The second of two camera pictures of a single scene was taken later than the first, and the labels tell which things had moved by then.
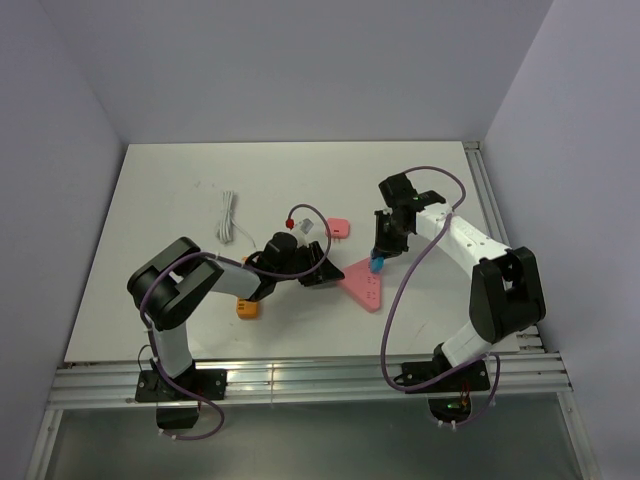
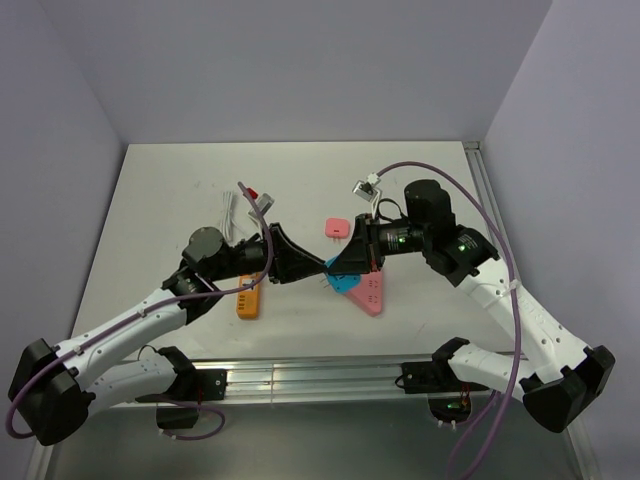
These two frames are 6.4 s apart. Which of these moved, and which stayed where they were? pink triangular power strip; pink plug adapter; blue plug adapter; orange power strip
Moved: blue plug adapter
Stayed: orange power strip; pink triangular power strip; pink plug adapter
